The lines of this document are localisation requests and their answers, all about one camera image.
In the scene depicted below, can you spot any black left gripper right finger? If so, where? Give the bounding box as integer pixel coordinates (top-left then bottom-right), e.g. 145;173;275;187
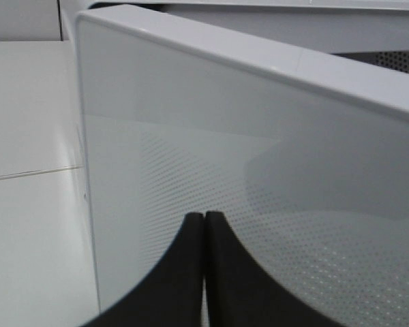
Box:
204;211;331;326

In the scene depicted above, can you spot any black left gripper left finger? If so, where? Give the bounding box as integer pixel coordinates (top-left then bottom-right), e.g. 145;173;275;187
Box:
85;213;205;326

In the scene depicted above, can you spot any white microwave door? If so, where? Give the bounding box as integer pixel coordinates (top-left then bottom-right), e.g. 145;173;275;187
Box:
74;5;409;326

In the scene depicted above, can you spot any white microwave oven body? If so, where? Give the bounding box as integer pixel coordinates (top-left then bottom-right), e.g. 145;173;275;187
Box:
57;1;409;74

